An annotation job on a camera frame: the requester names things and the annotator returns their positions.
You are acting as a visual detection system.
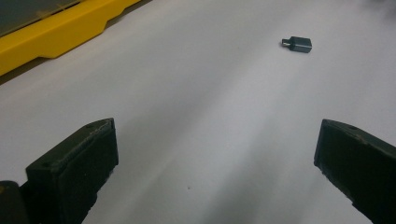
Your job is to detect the yellow plastic case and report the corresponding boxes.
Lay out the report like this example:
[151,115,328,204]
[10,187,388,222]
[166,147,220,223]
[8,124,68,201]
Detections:
[0,0,142,77]

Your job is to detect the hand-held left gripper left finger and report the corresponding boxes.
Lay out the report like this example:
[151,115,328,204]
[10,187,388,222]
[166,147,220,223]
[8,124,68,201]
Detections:
[20,118,120,224]

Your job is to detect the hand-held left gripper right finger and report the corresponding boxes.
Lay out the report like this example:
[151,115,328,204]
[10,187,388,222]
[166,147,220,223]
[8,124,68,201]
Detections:
[313,119,396,224]

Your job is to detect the small black adapter plug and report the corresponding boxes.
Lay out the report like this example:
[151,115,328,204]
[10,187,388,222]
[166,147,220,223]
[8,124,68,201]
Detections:
[281,35,313,54]

